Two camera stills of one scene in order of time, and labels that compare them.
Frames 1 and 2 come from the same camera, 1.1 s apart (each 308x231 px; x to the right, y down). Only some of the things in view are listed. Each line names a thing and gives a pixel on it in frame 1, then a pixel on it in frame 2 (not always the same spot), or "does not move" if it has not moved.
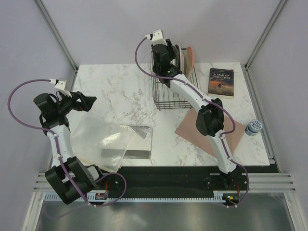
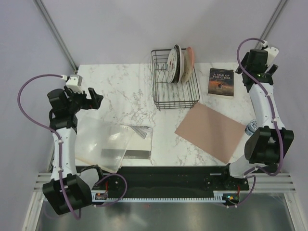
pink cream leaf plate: (188, 61) does not move
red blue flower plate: (182, 62) does not move
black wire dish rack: (165, 97) does not move
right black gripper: (170, 48) to (244, 60)
